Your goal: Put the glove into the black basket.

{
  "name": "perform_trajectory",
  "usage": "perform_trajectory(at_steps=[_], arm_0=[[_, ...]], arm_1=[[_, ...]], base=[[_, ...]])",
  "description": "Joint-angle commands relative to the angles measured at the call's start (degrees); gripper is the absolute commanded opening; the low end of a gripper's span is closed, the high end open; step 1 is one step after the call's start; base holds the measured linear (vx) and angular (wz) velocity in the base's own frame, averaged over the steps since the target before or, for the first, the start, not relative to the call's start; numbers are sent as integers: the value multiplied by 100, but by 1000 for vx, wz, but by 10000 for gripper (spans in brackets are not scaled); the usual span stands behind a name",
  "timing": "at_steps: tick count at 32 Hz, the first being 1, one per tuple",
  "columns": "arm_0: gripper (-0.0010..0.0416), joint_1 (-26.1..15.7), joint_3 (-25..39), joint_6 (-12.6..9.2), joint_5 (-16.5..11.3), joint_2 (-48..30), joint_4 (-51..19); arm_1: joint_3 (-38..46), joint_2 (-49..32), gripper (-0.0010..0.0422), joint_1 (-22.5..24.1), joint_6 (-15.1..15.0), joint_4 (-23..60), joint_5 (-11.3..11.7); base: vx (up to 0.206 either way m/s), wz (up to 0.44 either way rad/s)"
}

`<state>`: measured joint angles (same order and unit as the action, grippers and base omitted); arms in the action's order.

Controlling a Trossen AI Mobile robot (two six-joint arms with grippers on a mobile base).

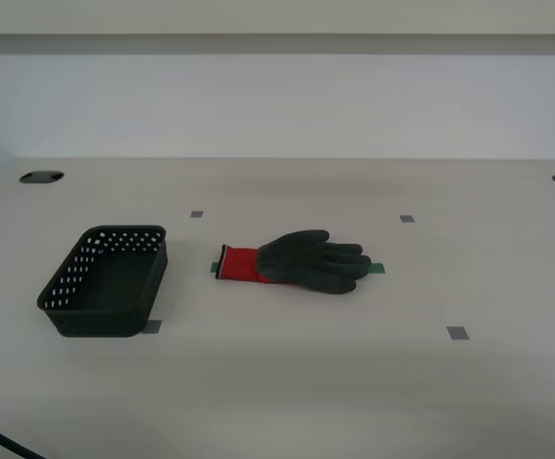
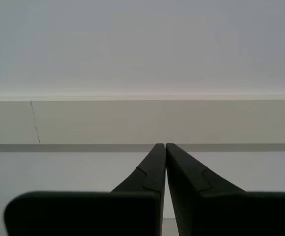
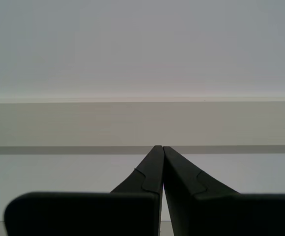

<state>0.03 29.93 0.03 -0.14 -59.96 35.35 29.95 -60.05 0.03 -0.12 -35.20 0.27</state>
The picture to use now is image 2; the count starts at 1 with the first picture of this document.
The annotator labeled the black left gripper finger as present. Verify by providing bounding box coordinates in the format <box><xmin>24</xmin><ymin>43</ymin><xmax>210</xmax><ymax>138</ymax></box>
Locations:
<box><xmin>166</xmin><ymin>143</ymin><xmax>285</xmax><ymax>236</ymax></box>
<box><xmin>4</xmin><ymin>143</ymin><xmax>167</xmax><ymax>236</ymax></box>

